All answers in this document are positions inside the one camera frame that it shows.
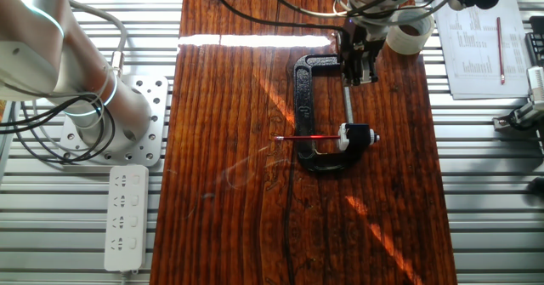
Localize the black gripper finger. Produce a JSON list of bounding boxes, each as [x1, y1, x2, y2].
[[342, 61, 360, 87], [359, 57, 379, 86]]

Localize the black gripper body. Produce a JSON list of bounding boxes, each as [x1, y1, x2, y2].
[[338, 19, 386, 66]]

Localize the black white pencil sharpener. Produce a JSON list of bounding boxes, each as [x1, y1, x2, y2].
[[337, 122, 381, 152]]

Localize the red pencil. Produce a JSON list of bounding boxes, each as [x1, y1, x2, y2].
[[274, 134, 342, 141]]

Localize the clear tape roll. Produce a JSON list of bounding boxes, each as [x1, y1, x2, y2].
[[385, 8, 436, 55]]

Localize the black metal C-clamp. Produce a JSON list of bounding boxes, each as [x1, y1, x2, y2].
[[292, 54, 371, 174]]

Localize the printed paper sheets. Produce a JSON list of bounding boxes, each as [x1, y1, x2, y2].
[[433, 0, 532, 100]]

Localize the red pen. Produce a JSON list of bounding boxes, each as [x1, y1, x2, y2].
[[496, 16, 507, 85]]

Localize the wooden board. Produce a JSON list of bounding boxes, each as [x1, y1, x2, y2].
[[149, 0, 459, 285]]

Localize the white power strip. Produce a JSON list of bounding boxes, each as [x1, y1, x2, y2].
[[104, 164, 150, 273]]

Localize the thick black gripper cable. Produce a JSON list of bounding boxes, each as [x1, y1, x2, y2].
[[206, 0, 348, 37]]

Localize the metal camera bracket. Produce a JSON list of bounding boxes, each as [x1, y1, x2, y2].
[[492, 100, 541, 131]]

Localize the grey base cable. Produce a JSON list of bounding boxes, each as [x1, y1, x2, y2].
[[67, 0, 128, 78]]

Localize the thin white base cable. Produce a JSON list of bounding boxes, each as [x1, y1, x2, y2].
[[31, 66, 119, 150]]

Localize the black base cable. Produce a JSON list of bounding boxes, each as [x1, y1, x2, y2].
[[0, 95, 116, 165]]

